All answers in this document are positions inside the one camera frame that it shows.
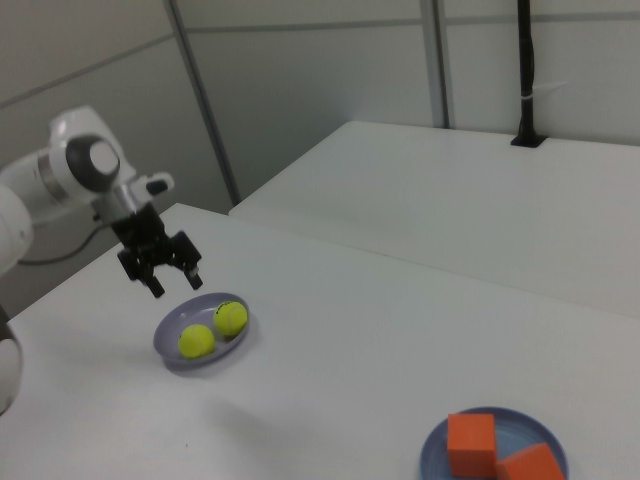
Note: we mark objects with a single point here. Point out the purple plate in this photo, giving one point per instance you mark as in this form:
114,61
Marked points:
170,350

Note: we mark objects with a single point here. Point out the orange foam cube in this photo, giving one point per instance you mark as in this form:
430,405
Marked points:
530,465
470,442

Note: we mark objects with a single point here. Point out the white zip tie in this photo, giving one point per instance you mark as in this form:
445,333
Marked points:
537,91

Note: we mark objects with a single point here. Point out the blue plate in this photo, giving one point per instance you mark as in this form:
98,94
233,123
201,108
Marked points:
520,425

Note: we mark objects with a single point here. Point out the yellow tennis ball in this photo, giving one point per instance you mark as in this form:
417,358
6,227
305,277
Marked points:
230,318
196,342

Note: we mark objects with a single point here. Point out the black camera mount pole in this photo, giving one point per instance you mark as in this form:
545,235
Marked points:
525,60

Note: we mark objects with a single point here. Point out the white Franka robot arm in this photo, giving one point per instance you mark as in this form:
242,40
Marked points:
85,155

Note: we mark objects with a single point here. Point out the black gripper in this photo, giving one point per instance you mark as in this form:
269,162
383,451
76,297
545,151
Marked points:
142,232

